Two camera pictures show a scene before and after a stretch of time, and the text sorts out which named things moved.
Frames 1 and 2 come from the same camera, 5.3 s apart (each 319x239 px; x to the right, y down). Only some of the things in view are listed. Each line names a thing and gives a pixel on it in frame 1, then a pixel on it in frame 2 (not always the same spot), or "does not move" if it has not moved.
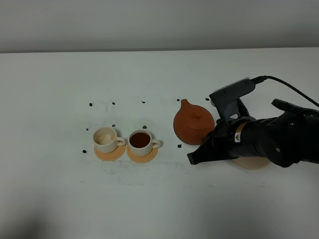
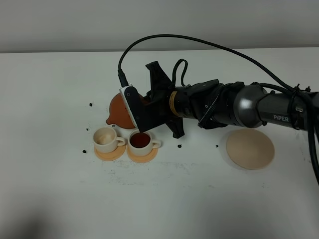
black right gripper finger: x=209 y=150 to x=176 y=126
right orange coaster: x=144 y=158 does not move
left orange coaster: x=111 y=155 does not move
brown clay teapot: x=192 y=123 to x=119 y=113
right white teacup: x=140 y=142 does not move
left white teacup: x=105 y=140 does not move
